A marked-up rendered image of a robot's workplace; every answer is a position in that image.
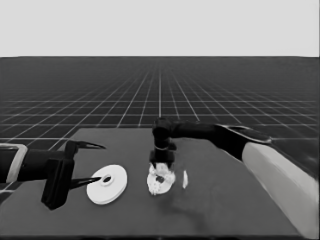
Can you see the white round pinned carrier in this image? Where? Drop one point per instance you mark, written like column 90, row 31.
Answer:
column 165, row 186

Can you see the large thick white disc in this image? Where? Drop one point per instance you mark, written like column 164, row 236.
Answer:
column 115, row 190

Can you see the small white T-shaped piece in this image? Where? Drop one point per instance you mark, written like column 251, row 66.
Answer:
column 185, row 179

